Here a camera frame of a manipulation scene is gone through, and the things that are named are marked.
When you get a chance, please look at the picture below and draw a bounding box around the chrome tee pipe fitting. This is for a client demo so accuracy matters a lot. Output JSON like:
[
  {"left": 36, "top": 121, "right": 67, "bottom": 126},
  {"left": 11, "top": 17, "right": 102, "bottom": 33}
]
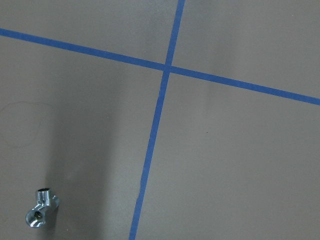
[{"left": 25, "top": 188, "right": 61, "bottom": 228}]

